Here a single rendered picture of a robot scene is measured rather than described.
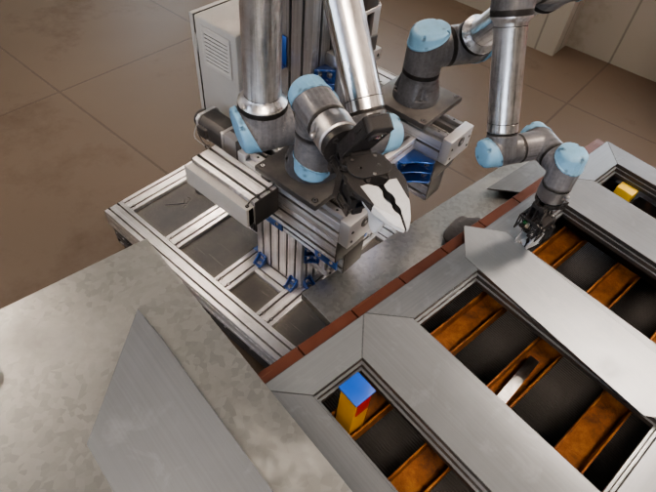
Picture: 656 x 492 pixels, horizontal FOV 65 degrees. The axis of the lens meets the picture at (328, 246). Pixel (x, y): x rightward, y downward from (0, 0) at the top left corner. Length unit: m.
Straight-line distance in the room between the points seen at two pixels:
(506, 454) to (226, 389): 0.62
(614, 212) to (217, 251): 1.53
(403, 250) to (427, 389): 0.60
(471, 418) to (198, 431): 0.62
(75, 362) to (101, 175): 2.09
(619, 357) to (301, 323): 1.13
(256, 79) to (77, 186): 2.03
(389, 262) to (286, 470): 0.90
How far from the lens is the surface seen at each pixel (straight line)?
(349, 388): 1.20
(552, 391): 1.75
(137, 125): 3.42
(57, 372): 1.11
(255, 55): 1.14
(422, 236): 1.79
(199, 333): 1.08
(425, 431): 1.25
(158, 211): 2.53
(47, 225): 2.92
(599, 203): 1.89
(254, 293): 2.16
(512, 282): 1.52
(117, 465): 0.98
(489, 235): 1.61
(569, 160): 1.37
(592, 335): 1.52
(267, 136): 1.23
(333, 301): 1.57
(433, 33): 1.63
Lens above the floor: 1.96
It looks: 49 degrees down
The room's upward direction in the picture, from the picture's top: 6 degrees clockwise
